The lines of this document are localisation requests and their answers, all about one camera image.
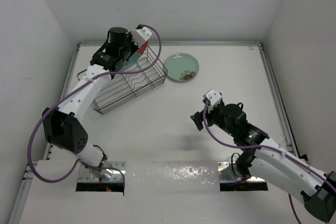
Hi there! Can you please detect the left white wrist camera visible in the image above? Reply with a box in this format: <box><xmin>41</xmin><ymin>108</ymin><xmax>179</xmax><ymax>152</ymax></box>
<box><xmin>131</xmin><ymin>25</ymin><xmax>152</xmax><ymax>48</ymax></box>

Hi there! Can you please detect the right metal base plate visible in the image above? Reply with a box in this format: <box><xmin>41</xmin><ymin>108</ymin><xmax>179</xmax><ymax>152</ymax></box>
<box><xmin>217</xmin><ymin>161</ymin><xmax>266</xmax><ymax>184</ymax></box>

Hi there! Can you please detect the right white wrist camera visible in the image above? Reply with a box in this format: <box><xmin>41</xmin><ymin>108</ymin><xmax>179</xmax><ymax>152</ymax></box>
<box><xmin>203</xmin><ymin>89</ymin><xmax>223</xmax><ymax>112</ymax></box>

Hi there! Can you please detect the green flower plate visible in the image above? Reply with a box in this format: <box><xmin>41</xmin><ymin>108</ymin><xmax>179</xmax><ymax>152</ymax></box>
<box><xmin>164</xmin><ymin>53</ymin><xmax>200</xmax><ymax>83</ymax></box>

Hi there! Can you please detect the red and teal plate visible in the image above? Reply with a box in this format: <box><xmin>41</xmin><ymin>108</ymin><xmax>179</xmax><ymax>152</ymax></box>
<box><xmin>121</xmin><ymin>41</ymin><xmax>148</xmax><ymax>71</ymax></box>

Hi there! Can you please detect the wire dish rack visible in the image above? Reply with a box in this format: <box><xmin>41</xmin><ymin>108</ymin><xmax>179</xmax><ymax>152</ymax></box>
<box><xmin>91</xmin><ymin>46</ymin><xmax>167</xmax><ymax>114</ymax></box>

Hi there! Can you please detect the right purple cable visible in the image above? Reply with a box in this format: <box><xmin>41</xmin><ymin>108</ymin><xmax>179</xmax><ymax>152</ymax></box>
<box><xmin>203</xmin><ymin>99</ymin><xmax>336</xmax><ymax>224</ymax></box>

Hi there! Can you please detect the purple cable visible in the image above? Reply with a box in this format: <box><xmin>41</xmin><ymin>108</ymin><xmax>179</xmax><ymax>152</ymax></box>
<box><xmin>27</xmin><ymin>24</ymin><xmax>162</xmax><ymax>183</ymax></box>
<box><xmin>203</xmin><ymin>99</ymin><xmax>336</xmax><ymax>224</ymax></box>

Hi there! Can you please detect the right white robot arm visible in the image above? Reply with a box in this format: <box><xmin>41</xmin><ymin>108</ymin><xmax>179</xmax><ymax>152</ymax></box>
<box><xmin>190</xmin><ymin>100</ymin><xmax>335</xmax><ymax>223</ymax></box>

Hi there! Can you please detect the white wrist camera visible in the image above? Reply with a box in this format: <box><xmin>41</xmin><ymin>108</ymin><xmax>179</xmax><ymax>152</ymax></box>
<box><xmin>203</xmin><ymin>89</ymin><xmax>223</xmax><ymax>112</ymax></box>
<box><xmin>131</xmin><ymin>25</ymin><xmax>152</xmax><ymax>48</ymax></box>

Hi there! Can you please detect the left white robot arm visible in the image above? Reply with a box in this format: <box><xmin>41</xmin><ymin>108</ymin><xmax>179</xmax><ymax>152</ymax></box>
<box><xmin>43</xmin><ymin>27</ymin><xmax>138</xmax><ymax>167</ymax></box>

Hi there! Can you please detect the metal base plate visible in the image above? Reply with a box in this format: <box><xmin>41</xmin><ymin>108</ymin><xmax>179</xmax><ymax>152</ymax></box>
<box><xmin>77</xmin><ymin>161</ymin><xmax>126</xmax><ymax>183</ymax></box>
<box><xmin>217</xmin><ymin>161</ymin><xmax>266</xmax><ymax>184</ymax></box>

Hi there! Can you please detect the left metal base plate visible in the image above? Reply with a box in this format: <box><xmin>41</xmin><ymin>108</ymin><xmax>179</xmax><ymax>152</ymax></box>
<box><xmin>77</xmin><ymin>161</ymin><xmax>126</xmax><ymax>183</ymax></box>

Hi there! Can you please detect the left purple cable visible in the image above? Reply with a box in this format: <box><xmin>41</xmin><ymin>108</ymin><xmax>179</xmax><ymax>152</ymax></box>
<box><xmin>27</xmin><ymin>24</ymin><xmax>162</xmax><ymax>183</ymax></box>

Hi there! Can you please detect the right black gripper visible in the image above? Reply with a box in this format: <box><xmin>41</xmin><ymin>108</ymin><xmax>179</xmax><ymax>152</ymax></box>
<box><xmin>190</xmin><ymin>102</ymin><xmax>236</xmax><ymax>137</ymax></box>

